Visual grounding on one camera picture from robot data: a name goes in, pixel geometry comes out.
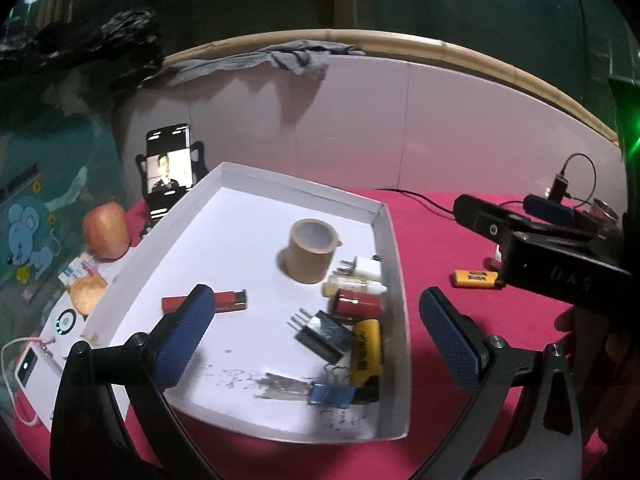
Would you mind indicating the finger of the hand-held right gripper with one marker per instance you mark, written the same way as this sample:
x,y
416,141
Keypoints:
x,y
547,209
482,220

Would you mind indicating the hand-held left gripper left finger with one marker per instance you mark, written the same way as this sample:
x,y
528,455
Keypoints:
x,y
182,335

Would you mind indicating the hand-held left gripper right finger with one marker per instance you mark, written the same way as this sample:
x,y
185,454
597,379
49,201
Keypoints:
x,y
447,340

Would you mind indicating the red lighter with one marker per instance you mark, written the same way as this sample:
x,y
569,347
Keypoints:
x,y
230,300

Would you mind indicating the large yellow lighter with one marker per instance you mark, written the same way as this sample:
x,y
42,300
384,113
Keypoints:
x,y
367,350

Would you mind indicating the red cup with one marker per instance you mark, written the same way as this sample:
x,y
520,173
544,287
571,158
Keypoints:
x,y
362,304

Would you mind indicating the white charger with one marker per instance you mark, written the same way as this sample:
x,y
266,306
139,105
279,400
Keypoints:
x,y
367,267

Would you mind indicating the small white bottle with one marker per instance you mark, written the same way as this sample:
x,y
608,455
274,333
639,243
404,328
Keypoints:
x,y
350,287

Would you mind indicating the white cardboard tray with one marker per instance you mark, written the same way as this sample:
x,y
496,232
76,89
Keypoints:
x,y
240,240

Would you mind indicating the black plug adapter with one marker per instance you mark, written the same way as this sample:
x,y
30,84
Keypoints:
x,y
325,335

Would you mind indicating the blue binder clip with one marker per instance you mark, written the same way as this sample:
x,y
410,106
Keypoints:
x,y
330,392

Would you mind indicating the brown tape roll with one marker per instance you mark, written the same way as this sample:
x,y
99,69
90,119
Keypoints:
x,y
310,260

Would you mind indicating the person's right hand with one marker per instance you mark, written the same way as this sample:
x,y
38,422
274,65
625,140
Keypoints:
x,y
565,321

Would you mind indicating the black charger adapter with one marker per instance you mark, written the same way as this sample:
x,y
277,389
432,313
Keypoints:
x,y
558,186

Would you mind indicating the small metal cup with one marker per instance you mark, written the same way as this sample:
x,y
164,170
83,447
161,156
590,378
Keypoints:
x,y
605,210

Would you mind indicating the small yellow lighter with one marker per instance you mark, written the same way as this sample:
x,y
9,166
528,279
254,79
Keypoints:
x,y
475,277

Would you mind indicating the white round device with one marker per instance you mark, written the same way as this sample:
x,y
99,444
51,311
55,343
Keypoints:
x,y
65,320

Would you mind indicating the small medicine box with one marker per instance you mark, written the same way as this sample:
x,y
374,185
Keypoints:
x,y
77,270

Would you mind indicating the white panel board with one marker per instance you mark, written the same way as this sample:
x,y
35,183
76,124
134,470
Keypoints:
x,y
400,125

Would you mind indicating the red apple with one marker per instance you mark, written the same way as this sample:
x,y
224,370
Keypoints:
x,y
105,230

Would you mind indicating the black phone stand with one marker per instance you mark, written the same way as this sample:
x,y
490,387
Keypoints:
x,y
160,205

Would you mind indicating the white power bank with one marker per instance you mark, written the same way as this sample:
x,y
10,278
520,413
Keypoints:
x,y
35,375

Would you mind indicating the black smartphone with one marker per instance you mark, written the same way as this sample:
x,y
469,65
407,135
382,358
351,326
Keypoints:
x,y
170,170

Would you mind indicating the cartoon mouse printed sheet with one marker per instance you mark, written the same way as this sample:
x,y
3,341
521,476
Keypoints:
x,y
30,240

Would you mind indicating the grey cloth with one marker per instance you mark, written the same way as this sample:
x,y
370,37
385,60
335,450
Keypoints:
x,y
295,60

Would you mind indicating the black patterned cloth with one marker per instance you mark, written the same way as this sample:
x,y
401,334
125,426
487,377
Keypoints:
x,y
100,35

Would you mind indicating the bamboo rail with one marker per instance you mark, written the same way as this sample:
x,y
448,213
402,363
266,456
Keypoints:
x,y
450,52

